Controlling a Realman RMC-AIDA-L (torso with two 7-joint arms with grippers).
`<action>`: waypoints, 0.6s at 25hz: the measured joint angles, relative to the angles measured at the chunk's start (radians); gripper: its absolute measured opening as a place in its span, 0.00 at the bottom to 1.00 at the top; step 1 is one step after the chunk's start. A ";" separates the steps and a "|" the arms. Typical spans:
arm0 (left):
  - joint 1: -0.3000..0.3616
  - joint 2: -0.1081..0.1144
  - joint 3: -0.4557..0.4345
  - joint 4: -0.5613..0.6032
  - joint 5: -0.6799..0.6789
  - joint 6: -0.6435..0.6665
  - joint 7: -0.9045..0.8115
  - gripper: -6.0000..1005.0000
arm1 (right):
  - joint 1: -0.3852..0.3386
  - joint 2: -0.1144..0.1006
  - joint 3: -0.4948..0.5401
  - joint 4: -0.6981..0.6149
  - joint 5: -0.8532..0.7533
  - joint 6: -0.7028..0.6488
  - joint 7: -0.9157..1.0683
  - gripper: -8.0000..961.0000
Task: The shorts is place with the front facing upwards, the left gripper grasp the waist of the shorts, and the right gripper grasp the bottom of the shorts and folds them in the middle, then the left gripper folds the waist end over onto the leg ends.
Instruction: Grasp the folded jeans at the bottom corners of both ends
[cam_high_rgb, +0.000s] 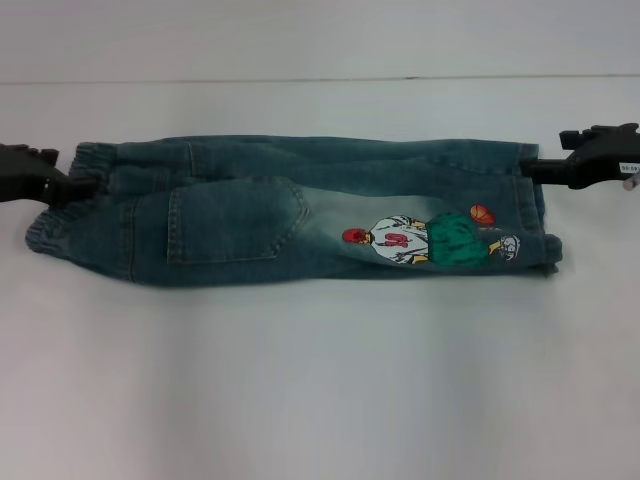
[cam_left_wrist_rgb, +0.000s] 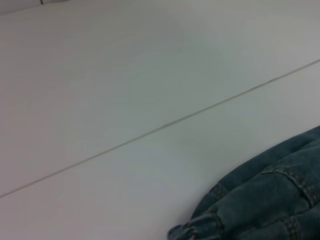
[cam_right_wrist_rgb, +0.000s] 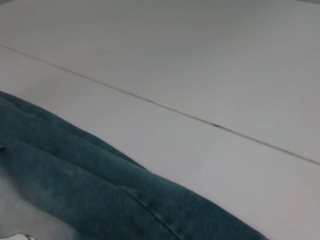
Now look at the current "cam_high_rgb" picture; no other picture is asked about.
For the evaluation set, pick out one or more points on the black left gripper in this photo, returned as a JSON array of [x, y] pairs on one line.
[[17, 172]]

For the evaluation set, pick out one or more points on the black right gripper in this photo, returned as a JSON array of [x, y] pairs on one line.
[[607, 160]]

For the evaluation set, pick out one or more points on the blue denim shorts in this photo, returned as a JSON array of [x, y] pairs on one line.
[[240, 240]]

